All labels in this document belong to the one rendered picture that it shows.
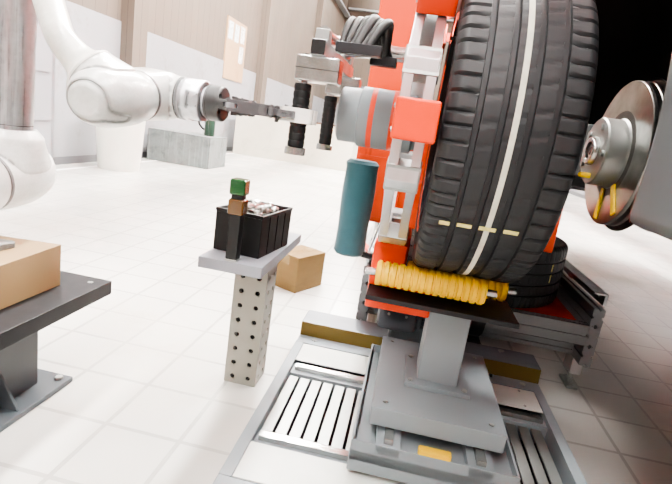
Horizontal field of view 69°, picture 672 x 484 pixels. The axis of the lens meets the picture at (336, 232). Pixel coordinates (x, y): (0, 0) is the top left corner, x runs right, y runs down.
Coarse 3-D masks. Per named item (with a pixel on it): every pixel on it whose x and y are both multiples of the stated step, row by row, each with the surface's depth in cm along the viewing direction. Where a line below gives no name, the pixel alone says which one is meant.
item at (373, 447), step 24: (360, 408) 118; (360, 432) 112; (384, 432) 110; (408, 432) 115; (360, 456) 106; (384, 456) 105; (408, 456) 104; (432, 456) 103; (456, 456) 108; (480, 456) 104; (504, 456) 111; (408, 480) 105; (432, 480) 104; (456, 480) 103; (480, 480) 102; (504, 480) 102
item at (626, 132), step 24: (624, 96) 109; (648, 96) 98; (600, 120) 109; (624, 120) 106; (648, 120) 96; (600, 144) 106; (624, 144) 102; (648, 144) 94; (600, 168) 104; (624, 168) 103; (624, 192) 101; (600, 216) 111; (624, 216) 103
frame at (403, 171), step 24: (408, 48) 88; (432, 48) 87; (408, 72) 87; (432, 72) 87; (408, 96) 88; (432, 96) 87; (408, 168) 90; (384, 192) 95; (408, 192) 93; (384, 216) 102; (408, 216) 100; (384, 240) 109
